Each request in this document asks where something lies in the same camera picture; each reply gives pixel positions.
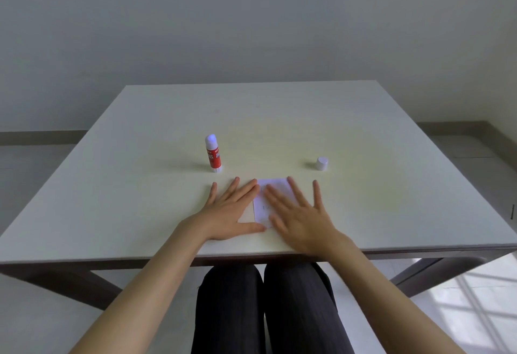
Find person's right hand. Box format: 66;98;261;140
263;176;352;260

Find person's left hand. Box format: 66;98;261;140
177;177;267;242

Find lilac paper card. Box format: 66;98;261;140
253;178;298;229

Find red and white glue stick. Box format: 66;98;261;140
205;134;223;174

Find person's left forearm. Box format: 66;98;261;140
71;224;209;354

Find person's right forearm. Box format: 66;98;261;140
329;240;465;354

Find person's black trousers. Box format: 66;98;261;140
190;262;355;354

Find dark wooden table leg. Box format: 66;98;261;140
389;256;487;298
0;262;123;311

